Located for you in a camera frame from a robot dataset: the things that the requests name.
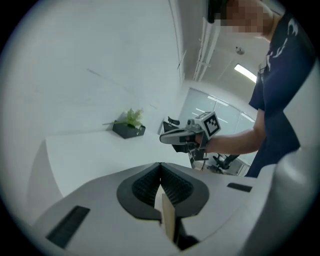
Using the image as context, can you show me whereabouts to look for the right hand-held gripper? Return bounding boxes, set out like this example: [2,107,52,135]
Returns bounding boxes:
[159,111,222,153]

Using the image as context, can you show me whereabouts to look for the frosted glass partition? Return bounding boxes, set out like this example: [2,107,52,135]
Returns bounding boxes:
[178,87,257,153]

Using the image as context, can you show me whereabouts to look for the white green plant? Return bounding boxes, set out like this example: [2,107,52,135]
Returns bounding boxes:
[101,107,145,130]

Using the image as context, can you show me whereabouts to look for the black head-mounted camera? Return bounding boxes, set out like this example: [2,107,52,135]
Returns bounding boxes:
[206,0,227,25]

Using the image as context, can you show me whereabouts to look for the long ceiling light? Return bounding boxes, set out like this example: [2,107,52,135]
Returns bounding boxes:
[234,63,259,84]

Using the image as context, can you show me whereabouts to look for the person's right forearm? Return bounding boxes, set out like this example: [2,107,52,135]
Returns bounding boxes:
[206,107,267,156]

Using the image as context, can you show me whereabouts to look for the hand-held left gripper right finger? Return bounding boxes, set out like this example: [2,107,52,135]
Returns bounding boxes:
[160,162,266,242]

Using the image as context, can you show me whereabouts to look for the black planter box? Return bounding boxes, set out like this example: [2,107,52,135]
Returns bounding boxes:
[111,119,147,140]

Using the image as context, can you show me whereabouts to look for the person's navy printed shirt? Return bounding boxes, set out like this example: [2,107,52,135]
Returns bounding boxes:
[246,11,316,179]

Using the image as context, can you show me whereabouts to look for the white ceiling pipes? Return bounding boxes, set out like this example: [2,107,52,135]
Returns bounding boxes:
[192,18,216,81]

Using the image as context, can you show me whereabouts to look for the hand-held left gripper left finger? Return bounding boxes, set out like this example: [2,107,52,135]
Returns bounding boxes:
[33,162,182,256]

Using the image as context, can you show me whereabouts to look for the person's head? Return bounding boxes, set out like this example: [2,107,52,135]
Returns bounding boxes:
[219,0,279,41]

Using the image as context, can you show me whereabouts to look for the person's right hand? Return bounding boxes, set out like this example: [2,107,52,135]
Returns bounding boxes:
[193,134,204,150]

